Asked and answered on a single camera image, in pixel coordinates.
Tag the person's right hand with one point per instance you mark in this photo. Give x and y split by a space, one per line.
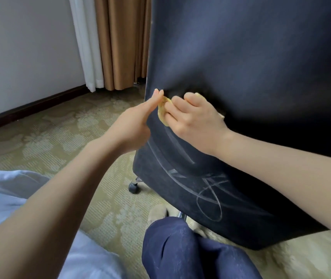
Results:
200 124

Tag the person's left hand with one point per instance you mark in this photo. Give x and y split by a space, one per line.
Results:
130 127

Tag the yellow cleaning cloth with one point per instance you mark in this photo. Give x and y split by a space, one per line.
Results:
162 114

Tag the black leather chair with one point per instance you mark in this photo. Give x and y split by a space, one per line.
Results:
255 69

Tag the person's right forearm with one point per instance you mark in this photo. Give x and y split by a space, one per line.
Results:
293 183

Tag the person's left forearm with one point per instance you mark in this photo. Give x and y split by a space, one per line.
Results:
46 212

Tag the brown curtain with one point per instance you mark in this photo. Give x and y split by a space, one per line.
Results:
122 40

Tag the navy dress with white trim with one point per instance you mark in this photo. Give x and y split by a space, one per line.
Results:
177 252

